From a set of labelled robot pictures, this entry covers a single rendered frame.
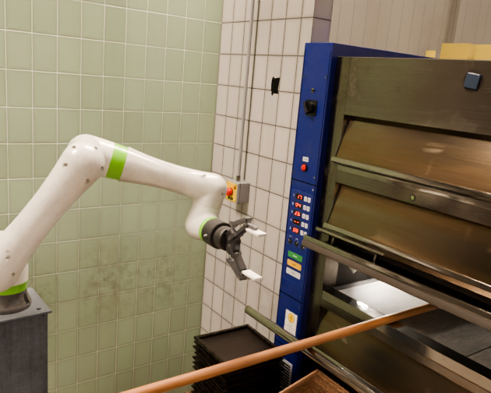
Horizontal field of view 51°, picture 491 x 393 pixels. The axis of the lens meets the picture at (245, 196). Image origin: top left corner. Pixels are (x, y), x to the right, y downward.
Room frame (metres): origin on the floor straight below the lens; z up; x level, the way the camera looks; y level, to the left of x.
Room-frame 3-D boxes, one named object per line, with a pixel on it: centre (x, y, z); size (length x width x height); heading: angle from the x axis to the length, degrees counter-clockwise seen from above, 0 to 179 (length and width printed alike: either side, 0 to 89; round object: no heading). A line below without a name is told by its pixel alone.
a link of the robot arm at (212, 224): (1.64, 0.08, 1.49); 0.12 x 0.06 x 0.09; 125
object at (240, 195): (2.45, 0.04, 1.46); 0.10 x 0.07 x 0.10; 36
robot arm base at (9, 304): (1.62, 0.79, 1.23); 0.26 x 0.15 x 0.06; 39
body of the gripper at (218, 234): (1.58, 0.04, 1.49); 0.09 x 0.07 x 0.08; 35
